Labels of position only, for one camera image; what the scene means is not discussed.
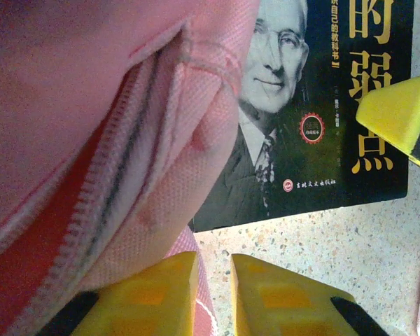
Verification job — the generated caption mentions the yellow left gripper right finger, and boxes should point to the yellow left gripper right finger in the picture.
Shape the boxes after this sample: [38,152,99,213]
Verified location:
[230,253,389,336]

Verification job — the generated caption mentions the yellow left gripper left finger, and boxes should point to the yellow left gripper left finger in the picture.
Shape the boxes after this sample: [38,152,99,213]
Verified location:
[38,251,200,336]

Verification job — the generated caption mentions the black book with gold title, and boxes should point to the black book with gold title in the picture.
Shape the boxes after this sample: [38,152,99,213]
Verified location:
[188,0,416,232]

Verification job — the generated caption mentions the pink student backpack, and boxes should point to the pink student backpack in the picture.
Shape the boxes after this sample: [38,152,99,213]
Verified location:
[0,0,262,336]

